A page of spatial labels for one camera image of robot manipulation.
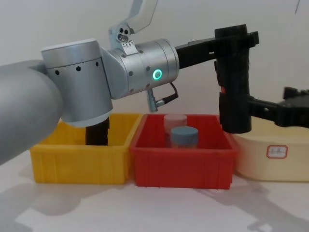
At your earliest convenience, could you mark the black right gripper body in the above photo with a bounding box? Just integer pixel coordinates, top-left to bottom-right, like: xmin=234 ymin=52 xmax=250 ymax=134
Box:
xmin=275 ymin=95 xmax=309 ymax=129

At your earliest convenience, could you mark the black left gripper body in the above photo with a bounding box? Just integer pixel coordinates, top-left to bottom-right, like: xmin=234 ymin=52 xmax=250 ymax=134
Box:
xmin=175 ymin=36 xmax=217 ymax=71

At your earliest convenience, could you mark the black cylindrical bottle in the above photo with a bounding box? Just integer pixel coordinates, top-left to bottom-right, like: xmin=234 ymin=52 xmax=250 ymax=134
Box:
xmin=214 ymin=24 xmax=253 ymax=134

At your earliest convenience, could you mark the white label red border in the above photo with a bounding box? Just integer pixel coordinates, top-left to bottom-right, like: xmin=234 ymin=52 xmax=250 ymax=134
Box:
xmin=266 ymin=144 xmax=290 ymax=160

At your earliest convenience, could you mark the cream plastic container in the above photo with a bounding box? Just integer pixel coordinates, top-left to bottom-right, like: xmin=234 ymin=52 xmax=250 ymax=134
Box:
xmin=230 ymin=117 xmax=309 ymax=183

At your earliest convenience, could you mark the jar with pink lid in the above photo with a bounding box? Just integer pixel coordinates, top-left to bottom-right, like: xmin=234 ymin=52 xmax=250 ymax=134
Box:
xmin=163 ymin=114 xmax=188 ymax=145

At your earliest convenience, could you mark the jar with grey-blue lid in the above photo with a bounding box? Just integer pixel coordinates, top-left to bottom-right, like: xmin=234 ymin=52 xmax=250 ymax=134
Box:
xmin=170 ymin=126 xmax=199 ymax=150

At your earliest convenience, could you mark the red plastic bin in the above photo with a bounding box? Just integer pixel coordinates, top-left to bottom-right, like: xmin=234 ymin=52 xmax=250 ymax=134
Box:
xmin=129 ymin=114 xmax=239 ymax=189

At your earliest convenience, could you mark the black upright object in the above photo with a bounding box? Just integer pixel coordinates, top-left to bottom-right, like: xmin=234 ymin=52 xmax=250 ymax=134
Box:
xmin=85 ymin=117 xmax=110 ymax=146

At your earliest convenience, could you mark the yellow plastic bin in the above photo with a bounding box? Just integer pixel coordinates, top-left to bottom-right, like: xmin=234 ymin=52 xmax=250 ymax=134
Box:
xmin=29 ymin=113 xmax=143 ymax=185

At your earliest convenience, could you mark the thin dark cable silver plug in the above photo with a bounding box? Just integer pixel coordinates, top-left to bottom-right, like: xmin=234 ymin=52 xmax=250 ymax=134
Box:
xmin=145 ymin=81 xmax=180 ymax=114

